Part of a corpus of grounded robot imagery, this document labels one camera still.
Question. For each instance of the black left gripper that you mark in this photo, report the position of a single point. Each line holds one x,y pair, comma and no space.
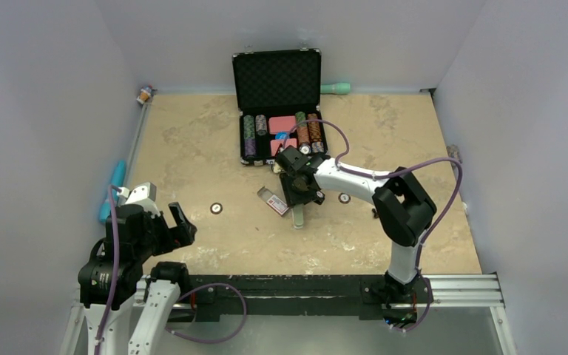
176,236

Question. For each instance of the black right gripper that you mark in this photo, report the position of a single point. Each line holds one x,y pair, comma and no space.
292,197

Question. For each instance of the pale green stapler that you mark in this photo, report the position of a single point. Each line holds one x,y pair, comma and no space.
298,216

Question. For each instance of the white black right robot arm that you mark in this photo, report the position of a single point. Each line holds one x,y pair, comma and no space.
405,210

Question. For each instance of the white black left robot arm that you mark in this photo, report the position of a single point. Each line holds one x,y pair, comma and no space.
125,311

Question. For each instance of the left poker chip on table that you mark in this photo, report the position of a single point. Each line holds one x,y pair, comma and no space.
216,208

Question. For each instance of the poker chip on table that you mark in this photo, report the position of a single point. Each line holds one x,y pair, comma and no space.
344,198
216,208

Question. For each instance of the right poker chip on table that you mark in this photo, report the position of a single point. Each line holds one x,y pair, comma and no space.
344,198

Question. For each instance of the pink card deck lower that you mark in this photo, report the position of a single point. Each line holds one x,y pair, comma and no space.
277,144

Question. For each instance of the pink card deck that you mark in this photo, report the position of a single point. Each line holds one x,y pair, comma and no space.
279,124
277,144

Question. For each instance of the orange chip stack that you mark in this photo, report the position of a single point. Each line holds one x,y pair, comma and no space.
304,144

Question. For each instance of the blue dealer button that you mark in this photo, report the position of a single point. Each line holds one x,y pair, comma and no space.
282,136

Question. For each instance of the brown chip stack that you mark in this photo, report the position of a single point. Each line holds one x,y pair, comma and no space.
315,134

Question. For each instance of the purple chip stack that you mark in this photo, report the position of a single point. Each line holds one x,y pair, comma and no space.
250,148

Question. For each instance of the pink card deck upper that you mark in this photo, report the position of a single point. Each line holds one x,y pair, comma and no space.
279,124

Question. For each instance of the green chip stack right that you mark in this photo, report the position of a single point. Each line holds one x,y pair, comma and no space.
300,118

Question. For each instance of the green chip stack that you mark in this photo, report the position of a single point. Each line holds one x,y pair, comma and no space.
300,118
248,127

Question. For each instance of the grey chip stack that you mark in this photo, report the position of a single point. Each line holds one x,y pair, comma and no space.
261,125

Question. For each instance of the green chip stack left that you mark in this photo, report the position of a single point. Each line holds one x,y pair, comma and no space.
248,127

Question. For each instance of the black poker chip case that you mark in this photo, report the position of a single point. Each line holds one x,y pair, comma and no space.
275,83

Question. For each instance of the mint green flashlight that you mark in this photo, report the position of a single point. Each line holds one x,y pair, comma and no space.
341,88

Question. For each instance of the small orange bottle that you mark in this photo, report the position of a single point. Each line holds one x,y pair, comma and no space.
145,95

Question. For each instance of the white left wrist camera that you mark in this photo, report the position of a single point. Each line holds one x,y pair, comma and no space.
145,192

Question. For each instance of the teal blue handle tool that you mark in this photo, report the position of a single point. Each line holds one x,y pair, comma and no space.
117,179

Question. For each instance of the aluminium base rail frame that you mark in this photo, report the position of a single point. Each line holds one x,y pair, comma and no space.
364,296

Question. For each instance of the grey object at right wall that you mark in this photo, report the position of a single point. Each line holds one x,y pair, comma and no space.
453,153

